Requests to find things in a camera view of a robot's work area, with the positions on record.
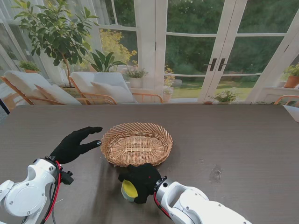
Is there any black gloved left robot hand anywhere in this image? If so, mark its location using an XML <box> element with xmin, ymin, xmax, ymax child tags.
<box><xmin>50</xmin><ymin>126</ymin><xmax>103</xmax><ymax>164</ymax></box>

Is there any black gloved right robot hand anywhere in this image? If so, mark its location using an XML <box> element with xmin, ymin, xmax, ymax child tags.
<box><xmin>118</xmin><ymin>162</ymin><xmax>162</xmax><ymax>204</ymax></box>

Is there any yellow culture dish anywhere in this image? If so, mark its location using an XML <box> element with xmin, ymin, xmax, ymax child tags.
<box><xmin>121</xmin><ymin>179</ymin><xmax>139</xmax><ymax>202</ymax></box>

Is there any oval wicker basket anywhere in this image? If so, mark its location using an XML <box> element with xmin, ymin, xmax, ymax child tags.
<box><xmin>100</xmin><ymin>122</ymin><xmax>174</xmax><ymax>168</ymax></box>

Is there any printed garden room backdrop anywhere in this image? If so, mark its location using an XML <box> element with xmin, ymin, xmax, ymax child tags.
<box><xmin>0</xmin><ymin>0</ymin><xmax>299</xmax><ymax>107</ymax></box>

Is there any white sheet corner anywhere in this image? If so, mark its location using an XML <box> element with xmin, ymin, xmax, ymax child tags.
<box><xmin>282</xmin><ymin>104</ymin><xmax>299</xmax><ymax>123</ymax></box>

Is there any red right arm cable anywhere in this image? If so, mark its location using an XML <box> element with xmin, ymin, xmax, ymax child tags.
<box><xmin>153</xmin><ymin>190</ymin><xmax>171</xmax><ymax>217</ymax></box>

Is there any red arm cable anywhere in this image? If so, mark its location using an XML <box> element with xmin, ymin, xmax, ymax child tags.
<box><xmin>153</xmin><ymin>190</ymin><xmax>171</xmax><ymax>217</ymax></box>
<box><xmin>43</xmin><ymin>161</ymin><xmax>63</xmax><ymax>222</ymax></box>

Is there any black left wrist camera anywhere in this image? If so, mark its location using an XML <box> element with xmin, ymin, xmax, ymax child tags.
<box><xmin>61</xmin><ymin>170</ymin><xmax>75</xmax><ymax>185</ymax></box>

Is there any red left arm cable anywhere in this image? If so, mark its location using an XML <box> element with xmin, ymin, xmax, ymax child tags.
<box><xmin>43</xmin><ymin>161</ymin><xmax>63</xmax><ymax>222</ymax></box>

